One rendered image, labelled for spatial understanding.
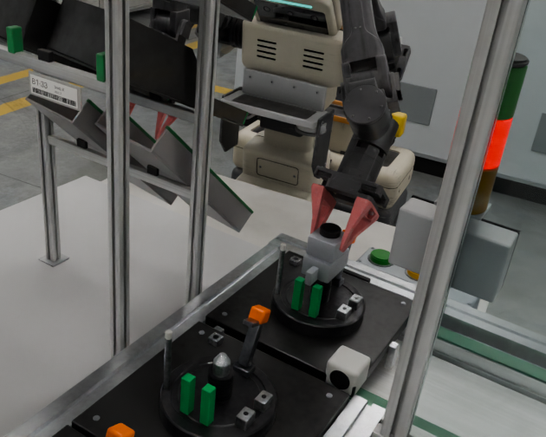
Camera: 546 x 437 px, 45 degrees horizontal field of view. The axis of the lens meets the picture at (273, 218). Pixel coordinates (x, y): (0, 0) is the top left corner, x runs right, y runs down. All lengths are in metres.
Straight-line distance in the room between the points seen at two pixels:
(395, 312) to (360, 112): 0.32
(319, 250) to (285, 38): 0.81
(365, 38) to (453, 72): 2.90
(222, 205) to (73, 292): 0.32
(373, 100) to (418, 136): 3.15
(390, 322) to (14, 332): 0.59
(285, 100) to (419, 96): 2.38
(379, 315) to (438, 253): 0.34
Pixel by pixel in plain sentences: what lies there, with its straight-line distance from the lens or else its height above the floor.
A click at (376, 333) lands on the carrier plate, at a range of 0.97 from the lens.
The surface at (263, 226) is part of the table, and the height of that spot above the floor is 0.86.
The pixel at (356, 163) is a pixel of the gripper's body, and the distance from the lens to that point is 0.93.
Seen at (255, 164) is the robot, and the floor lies 0.85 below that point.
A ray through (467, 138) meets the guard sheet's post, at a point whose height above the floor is 1.34.
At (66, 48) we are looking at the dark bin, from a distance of 0.90.
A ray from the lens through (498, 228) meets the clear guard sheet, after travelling 0.67.
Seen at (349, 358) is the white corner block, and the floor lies 0.99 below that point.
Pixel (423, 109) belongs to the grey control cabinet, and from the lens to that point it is 3.98.
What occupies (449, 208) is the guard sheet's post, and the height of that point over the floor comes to 1.27.
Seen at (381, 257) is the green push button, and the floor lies 0.97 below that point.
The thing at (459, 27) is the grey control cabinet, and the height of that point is 0.89.
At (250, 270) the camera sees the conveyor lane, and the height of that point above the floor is 0.95.
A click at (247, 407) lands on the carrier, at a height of 0.99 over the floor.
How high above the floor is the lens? 1.54
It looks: 28 degrees down
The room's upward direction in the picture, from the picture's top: 7 degrees clockwise
